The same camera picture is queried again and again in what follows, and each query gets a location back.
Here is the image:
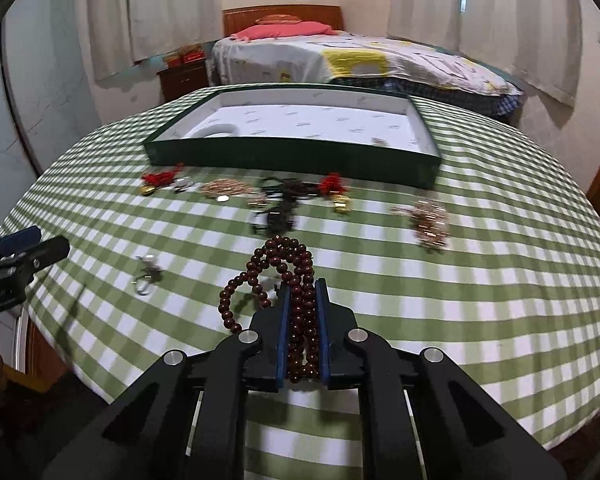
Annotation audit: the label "pink pillow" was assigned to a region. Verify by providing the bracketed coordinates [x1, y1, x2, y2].
[230, 21, 338, 42]

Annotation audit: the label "dark red bead necklace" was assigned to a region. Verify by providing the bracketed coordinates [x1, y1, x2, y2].
[218, 235, 322, 384]

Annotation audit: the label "black cord pendant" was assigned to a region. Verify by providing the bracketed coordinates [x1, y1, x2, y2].
[247, 176, 326, 237]

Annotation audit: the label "white curtain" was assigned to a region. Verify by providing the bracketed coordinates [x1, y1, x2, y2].
[386, 0, 583, 108]
[82, 0, 222, 81]

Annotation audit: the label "wooden headboard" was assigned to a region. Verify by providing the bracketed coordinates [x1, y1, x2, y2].
[222, 5, 343, 38]

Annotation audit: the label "green checkered tablecloth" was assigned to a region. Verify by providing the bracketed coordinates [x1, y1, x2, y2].
[0, 82, 600, 480]

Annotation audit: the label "red and gold charm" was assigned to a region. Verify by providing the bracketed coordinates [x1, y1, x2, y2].
[319, 172, 353, 213]

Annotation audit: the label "pearl flower brooch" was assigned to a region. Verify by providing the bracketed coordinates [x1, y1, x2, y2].
[391, 199, 452, 253]

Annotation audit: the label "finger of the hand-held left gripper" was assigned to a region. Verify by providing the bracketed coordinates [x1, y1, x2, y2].
[0, 226, 42, 261]
[0, 236, 71, 286]

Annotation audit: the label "green jewelry box tray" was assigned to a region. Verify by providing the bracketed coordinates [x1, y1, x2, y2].
[144, 85, 441, 189]

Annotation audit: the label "rose gold brooch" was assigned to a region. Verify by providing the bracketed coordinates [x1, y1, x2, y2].
[199, 178, 256, 204]

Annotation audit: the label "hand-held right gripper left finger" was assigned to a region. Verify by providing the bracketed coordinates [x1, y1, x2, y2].
[55, 282, 291, 480]

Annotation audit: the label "red knot charm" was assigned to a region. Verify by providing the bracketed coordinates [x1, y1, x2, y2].
[139, 163, 185, 197]

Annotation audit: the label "pale grey sliding door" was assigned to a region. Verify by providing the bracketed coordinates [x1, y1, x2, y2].
[0, 0, 103, 243]

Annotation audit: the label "red boxes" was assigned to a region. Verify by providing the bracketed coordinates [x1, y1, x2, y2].
[164, 46, 206, 67]

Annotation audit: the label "bed with printed sheet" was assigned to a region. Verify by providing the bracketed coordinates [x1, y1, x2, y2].
[207, 30, 526, 121]

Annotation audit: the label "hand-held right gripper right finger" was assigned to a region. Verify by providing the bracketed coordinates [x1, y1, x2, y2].
[315, 279, 567, 480]

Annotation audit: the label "white jade bangle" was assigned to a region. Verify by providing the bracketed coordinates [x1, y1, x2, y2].
[191, 124, 241, 140]

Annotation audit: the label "dark wooden nightstand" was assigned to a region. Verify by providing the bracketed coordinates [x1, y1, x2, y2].
[157, 62, 211, 103]

